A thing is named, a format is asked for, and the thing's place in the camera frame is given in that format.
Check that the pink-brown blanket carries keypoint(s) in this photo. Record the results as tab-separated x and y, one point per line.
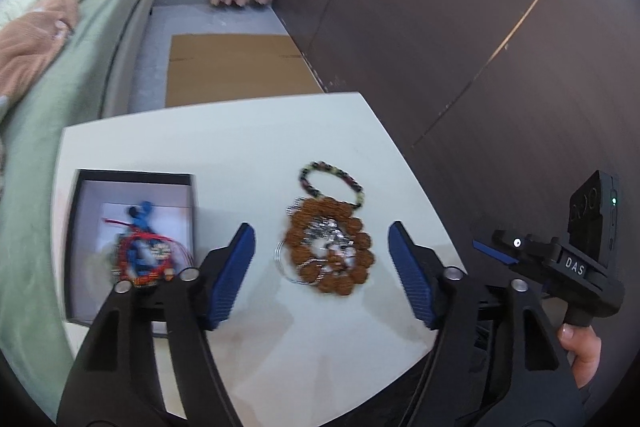
30	42

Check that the thin silver bangle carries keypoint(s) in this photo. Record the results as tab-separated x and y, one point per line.
276	259

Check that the dark brown wardrobe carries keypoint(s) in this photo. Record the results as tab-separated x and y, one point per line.
425	32

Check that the person's right hand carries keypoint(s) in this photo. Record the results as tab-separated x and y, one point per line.
582	354

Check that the green sofa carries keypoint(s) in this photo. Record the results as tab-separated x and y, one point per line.
50	117

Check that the flat cardboard sheet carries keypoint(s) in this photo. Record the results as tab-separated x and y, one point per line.
235	72

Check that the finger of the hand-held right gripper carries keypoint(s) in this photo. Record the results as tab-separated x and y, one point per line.
492	252

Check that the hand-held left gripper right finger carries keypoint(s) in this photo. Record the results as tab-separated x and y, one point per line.
414	274

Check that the black jewelry box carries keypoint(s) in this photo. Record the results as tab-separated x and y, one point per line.
90	252

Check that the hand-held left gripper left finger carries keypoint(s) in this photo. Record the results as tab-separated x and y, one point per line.
234	274

